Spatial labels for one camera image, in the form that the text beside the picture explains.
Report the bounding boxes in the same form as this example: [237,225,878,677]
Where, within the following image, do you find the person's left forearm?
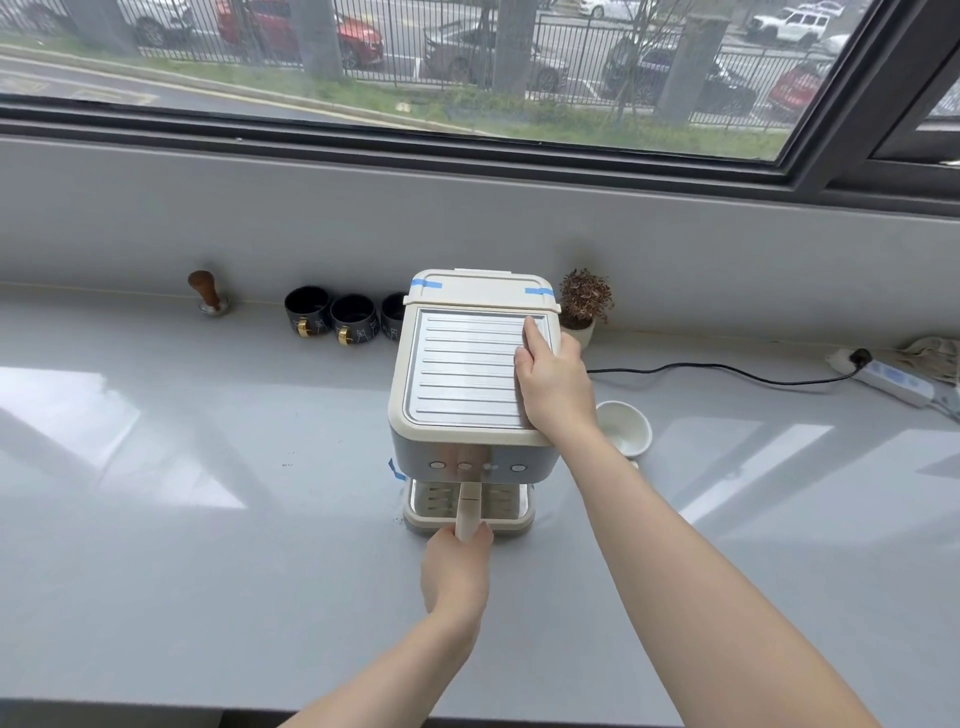
[277,603,485,728]

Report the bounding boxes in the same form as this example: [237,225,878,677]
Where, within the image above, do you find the person's left hand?
[419,522,495,625]

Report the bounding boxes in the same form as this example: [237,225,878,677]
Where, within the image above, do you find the person's right forearm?
[553,427,885,728]

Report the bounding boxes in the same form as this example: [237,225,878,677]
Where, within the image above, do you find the dark grey car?
[423,21,569,94]

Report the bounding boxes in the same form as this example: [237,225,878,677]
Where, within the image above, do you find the person's right hand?
[513,315,600,450]

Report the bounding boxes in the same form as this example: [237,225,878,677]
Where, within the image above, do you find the black cup with gold handle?
[283,285,333,340]
[330,293,377,348]
[379,291,411,341]

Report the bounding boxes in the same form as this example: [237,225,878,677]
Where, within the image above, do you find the cream handled portafilter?
[454,480,483,546]

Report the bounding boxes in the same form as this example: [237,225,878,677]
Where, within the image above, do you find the small potted plant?
[558,267,614,351]

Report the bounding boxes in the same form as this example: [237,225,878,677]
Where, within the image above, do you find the cream espresso machine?
[387,267,563,536]

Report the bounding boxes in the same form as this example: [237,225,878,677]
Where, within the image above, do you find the black car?
[602,36,759,116]

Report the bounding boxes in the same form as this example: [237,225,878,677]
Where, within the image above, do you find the dark window frame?
[0,0,960,220]

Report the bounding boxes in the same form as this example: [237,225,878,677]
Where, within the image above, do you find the white power strip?
[826,350,960,423]

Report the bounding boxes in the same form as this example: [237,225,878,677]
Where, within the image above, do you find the white ceramic cup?
[595,400,653,471]

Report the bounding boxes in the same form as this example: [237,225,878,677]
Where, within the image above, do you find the wooden handled coffee tamper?
[187,270,233,318]

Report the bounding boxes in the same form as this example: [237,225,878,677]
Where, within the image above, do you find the black metal fence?
[0,0,852,129]

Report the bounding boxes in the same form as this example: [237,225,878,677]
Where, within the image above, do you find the red car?
[767,63,835,126]
[216,0,385,71]

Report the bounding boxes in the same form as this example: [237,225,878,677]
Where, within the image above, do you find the beige cloth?
[898,336,960,385]

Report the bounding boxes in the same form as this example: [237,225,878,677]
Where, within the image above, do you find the black power cable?
[585,348,873,388]

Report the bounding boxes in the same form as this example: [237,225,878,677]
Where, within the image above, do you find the silver car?
[116,0,198,48]

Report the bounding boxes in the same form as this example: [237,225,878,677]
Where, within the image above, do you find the white car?
[744,6,832,48]

